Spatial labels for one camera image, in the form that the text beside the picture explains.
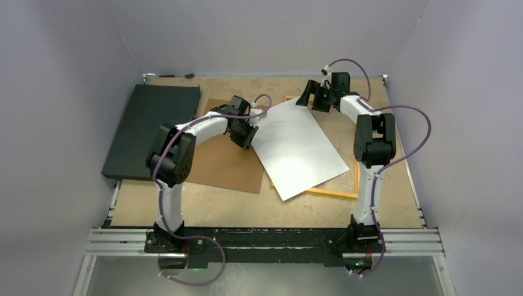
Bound yellow picture frame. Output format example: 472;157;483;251
270;95;360;200

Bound brown backing board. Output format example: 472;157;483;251
186;112;264;194

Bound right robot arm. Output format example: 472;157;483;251
296;70;397;251

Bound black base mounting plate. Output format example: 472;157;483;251
144;225;385;268

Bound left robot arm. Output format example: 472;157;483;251
146;96;268;252

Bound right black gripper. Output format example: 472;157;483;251
296;80;336;113

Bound aluminium rail frame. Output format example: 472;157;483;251
84;228;456;295

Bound dark blue flat box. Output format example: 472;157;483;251
101;84;201;181

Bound building and sky photo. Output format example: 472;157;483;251
252;97;349;202

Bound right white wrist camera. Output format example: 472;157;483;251
321;65;332;79

